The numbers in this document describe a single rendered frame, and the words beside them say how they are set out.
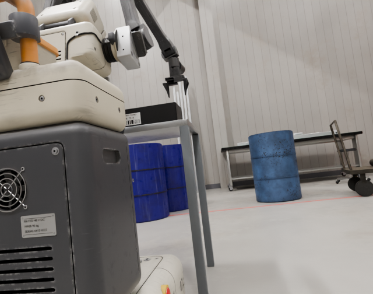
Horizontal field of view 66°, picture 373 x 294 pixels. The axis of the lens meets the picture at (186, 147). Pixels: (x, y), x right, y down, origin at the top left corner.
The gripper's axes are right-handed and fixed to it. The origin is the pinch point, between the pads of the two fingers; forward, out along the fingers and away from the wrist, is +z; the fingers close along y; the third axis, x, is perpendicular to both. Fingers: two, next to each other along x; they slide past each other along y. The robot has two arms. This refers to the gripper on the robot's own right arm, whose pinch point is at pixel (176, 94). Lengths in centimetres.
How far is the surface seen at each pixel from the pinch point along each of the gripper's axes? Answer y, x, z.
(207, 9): -2, -548, -386
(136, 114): 20.7, 8.0, 9.1
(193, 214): -5, 16, 61
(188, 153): -5.6, 17.5, 33.6
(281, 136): -88, -252, -1
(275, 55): -155, -595, -252
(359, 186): -166, -237, 72
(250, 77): -86, -592, -204
